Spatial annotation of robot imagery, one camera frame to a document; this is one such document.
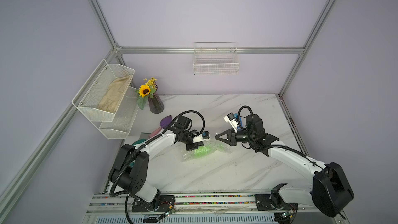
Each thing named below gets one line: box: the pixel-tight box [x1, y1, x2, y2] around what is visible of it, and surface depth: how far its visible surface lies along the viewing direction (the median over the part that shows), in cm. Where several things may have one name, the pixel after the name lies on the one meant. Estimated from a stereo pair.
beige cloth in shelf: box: [97, 75, 133, 114], surface depth 80 cm
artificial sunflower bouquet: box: [135, 76, 158, 110], surface depth 92 cm
